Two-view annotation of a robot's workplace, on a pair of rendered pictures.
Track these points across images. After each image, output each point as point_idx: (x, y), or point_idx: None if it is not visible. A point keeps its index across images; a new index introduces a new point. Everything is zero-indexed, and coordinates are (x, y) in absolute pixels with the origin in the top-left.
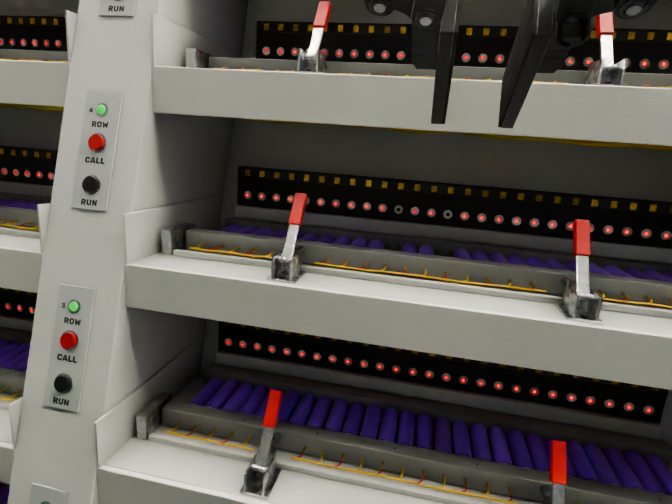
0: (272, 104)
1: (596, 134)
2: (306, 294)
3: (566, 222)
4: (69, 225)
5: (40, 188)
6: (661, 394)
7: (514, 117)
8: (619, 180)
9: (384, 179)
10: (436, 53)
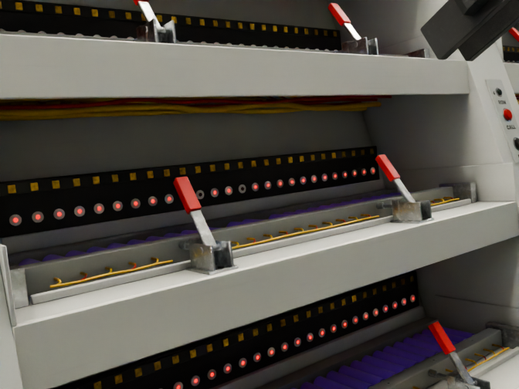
0: (142, 79)
1: (378, 89)
2: (259, 272)
3: (321, 174)
4: None
5: None
6: (415, 282)
7: (482, 52)
8: (329, 138)
9: (180, 166)
10: (484, 3)
